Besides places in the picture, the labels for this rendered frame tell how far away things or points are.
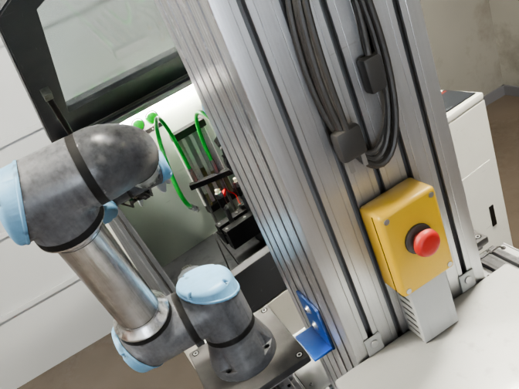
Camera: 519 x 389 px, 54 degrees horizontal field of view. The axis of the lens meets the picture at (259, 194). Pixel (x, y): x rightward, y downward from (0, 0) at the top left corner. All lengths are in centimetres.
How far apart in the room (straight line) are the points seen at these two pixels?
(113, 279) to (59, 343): 267
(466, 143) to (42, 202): 169
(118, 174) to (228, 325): 44
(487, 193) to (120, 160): 178
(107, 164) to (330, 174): 32
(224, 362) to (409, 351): 47
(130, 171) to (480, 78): 380
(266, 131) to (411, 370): 39
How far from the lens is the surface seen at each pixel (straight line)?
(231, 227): 180
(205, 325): 105
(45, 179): 77
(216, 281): 103
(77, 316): 347
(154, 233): 205
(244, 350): 111
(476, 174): 222
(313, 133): 62
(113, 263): 89
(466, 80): 428
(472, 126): 215
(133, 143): 79
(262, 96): 58
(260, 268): 164
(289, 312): 177
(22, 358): 360
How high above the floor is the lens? 181
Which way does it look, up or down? 26 degrees down
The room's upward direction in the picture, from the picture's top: 24 degrees counter-clockwise
